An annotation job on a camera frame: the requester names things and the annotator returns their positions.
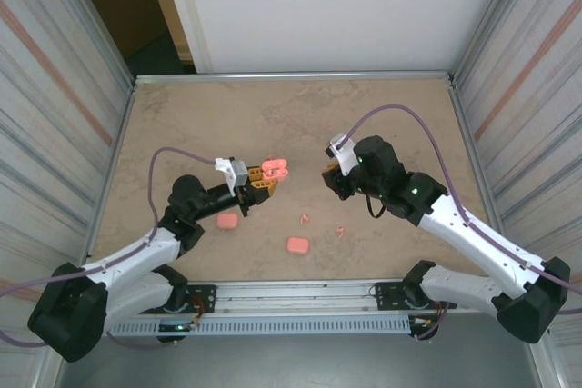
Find translucent corrugated side panel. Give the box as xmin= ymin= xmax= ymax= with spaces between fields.
xmin=454 ymin=0 xmax=582 ymax=388
xmin=0 ymin=0 xmax=134 ymax=348

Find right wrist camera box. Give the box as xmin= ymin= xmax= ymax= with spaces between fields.
xmin=325 ymin=132 xmax=356 ymax=176

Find grey slotted cable duct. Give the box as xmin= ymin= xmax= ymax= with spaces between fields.
xmin=108 ymin=316 xmax=413 ymax=338

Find aluminium table edge rail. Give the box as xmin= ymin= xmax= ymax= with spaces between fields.
xmin=76 ymin=81 xmax=137 ymax=280
xmin=133 ymin=70 xmax=456 ymax=86
xmin=447 ymin=78 xmax=497 ymax=225

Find black wire loop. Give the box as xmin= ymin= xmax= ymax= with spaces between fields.
xmin=365 ymin=192 xmax=388 ymax=219

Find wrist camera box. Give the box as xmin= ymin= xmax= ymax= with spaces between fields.
xmin=325 ymin=132 xmax=356 ymax=176
xmin=214 ymin=156 xmax=250 ymax=198

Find aluminium frame post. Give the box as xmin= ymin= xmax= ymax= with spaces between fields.
xmin=43 ymin=0 xmax=137 ymax=89
xmin=449 ymin=0 xmax=540 ymax=85

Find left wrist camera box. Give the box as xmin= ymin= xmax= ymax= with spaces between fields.
xmin=214 ymin=156 xmax=250 ymax=198

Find red orange power wires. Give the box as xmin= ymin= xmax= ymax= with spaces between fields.
xmin=425 ymin=299 xmax=449 ymax=330
xmin=189 ymin=294 xmax=208 ymax=331

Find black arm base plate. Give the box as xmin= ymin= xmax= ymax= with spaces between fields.
xmin=371 ymin=282 xmax=413 ymax=313
xmin=185 ymin=284 xmax=217 ymax=315

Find black base electronics module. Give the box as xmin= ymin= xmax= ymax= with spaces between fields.
xmin=156 ymin=322 xmax=192 ymax=344
xmin=407 ymin=314 xmax=433 ymax=342

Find aluminium linear track rail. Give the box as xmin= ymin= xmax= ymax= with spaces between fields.
xmin=184 ymin=279 xmax=456 ymax=316

